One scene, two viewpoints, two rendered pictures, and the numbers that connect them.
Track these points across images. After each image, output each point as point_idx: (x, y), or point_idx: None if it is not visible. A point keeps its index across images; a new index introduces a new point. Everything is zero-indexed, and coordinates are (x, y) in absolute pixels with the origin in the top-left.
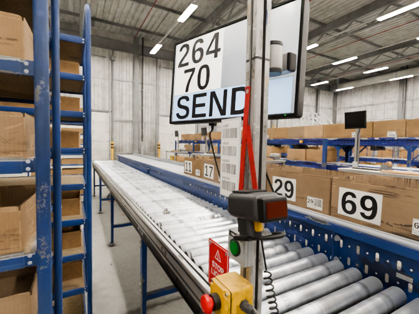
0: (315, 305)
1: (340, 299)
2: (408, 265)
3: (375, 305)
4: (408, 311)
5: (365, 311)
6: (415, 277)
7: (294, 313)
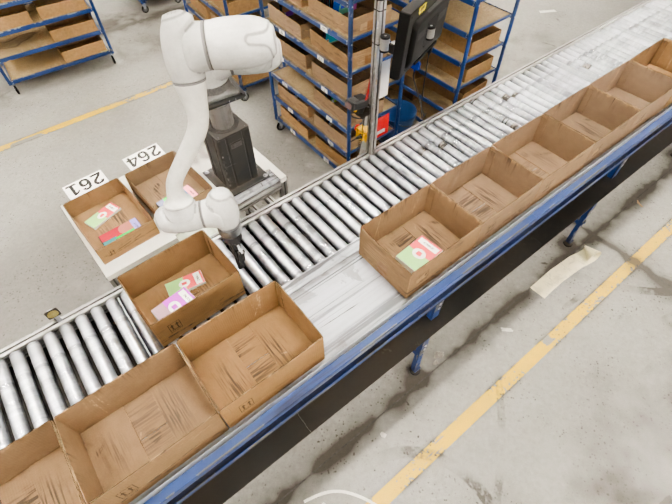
0: (392, 172)
1: (403, 183)
2: None
3: (402, 194)
4: None
5: (395, 189)
6: None
7: (384, 164)
